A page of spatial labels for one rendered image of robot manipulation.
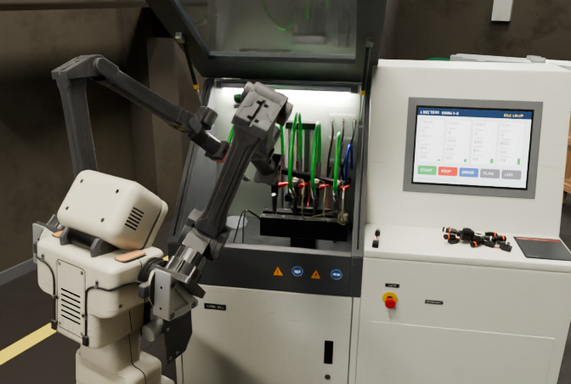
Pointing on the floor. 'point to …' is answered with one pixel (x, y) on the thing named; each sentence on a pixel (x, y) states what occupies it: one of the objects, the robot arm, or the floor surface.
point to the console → (475, 310)
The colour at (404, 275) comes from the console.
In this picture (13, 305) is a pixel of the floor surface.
